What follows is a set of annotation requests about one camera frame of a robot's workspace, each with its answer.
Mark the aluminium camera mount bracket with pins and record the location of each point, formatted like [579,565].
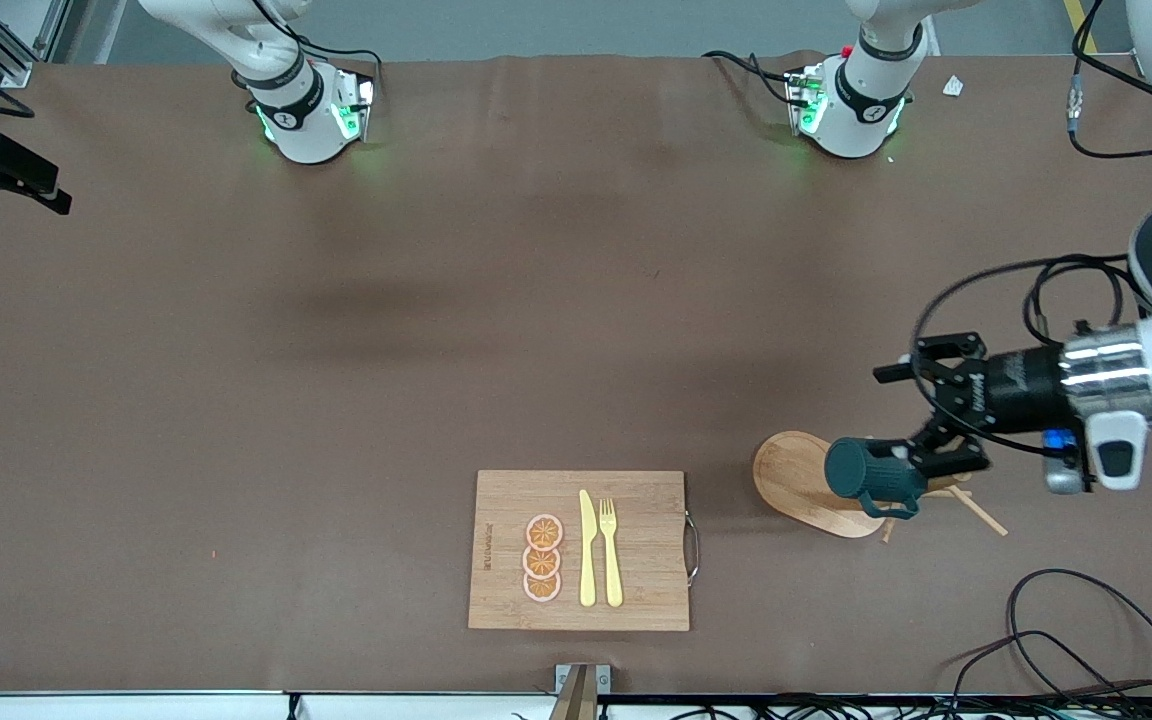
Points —
[578,695]

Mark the yellow plastic knife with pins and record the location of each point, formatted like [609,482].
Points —
[587,560]

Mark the yellow plastic fork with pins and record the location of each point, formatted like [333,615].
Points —
[613,572]

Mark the dark teal cup yellow inside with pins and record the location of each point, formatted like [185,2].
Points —
[866,470]

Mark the wooden mug tree rack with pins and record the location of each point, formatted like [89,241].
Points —
[791,482]

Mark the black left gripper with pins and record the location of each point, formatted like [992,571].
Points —
[1021,384]

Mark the toy orange slice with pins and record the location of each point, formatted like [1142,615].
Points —
[541,562]
[544,531]
[542,588]

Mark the small white paper scrap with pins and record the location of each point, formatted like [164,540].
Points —
[953,86]

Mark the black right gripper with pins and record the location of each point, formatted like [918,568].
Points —
[8,165]

